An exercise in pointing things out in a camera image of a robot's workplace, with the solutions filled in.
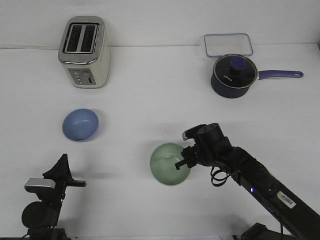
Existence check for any blue saucepan with handle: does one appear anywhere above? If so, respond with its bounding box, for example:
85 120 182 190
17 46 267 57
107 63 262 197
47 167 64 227
211 54 304 99

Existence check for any clear blue-rimmed container lid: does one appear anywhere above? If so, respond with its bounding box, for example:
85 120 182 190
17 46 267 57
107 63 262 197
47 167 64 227
203 33 254 58

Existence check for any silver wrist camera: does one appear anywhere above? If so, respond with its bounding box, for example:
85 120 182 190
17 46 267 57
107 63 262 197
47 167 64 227
24 178 56 193
182 124 206 141

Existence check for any silver two-slot toaster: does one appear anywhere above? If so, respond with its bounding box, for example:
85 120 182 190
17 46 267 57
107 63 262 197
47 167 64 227
58 16 111 89

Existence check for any blue bowl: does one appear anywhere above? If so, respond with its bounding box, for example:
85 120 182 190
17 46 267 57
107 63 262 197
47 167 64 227
62 108 100 142

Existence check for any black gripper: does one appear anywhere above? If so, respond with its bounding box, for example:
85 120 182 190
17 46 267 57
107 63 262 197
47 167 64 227
41 153 87 209
174 123 232 170

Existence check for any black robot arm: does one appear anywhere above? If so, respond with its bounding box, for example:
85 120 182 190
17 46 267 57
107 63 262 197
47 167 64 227
21 153 87 240
175 123 320 240

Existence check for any glass lid with blue knob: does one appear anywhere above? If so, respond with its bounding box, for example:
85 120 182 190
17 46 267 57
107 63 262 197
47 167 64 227
213 54 258 89

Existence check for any green bowl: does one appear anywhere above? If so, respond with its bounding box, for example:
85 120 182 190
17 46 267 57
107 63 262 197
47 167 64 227
149 143 191 186

